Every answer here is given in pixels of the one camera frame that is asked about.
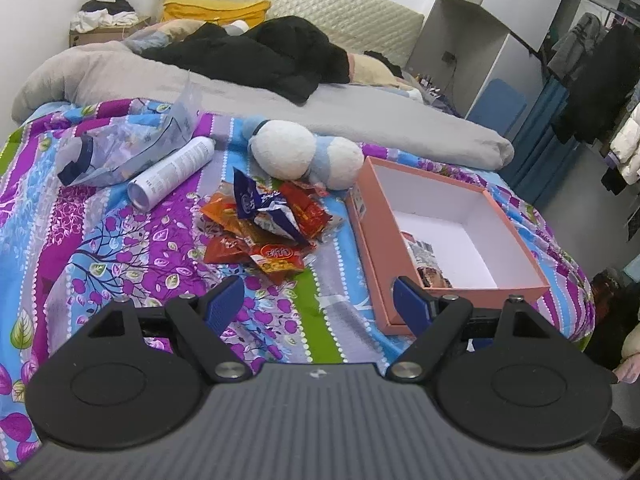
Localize orange snack packet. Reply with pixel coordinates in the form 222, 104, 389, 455
201, 191, 244, 236

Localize red foil snack packet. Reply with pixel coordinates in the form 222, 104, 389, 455
279, 181, 332, 238

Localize beige pillow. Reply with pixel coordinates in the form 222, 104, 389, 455
347, 53, 404, 88

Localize blue white snack bag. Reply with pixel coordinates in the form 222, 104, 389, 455
233, 168, 309, 246

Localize grey duvet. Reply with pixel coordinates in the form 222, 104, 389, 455
12, 41, 514, 171

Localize colourful floral bed sheet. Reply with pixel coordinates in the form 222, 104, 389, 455
1, 99, 596, 479

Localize blue cushion board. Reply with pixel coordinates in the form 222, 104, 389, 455
466, 78, 527, 139

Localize white spray can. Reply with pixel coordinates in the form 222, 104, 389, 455
127, 136, 215, 212

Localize grey wardrobe cabinet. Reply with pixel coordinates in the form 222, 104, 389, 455
407, 0, 561, 140

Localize translucent blue plastic bag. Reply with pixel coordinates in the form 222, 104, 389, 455
56, 81, 201, 188

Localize black jacket on bed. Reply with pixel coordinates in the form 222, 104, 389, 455
141, 16, 350, 105

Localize white label snack packet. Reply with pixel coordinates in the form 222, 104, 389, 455
401, 231, 452, 288

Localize yellow pillow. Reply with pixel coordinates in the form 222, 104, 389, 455
162, 0, 271, 28

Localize pink cardboard box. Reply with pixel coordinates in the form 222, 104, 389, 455
346, 157, 549, 335

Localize wooden nightstand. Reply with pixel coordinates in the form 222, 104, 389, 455
68, 16, 152, 48

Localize person's right hand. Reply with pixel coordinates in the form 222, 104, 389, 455
614, 324, 640, 384

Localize clothes pile on nightstand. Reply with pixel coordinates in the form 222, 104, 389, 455
70, 0, 140, 34

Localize white blue plush toy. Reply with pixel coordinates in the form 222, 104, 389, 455
242, 117, 364, 191

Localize blue curtain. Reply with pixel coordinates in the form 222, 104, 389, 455
499, 76, 579, 210

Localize hanging dark clothes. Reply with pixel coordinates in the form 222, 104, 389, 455
548, 12, 639, 188

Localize dark red snack packet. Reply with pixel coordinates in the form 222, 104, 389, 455
204, 234, 306, 285

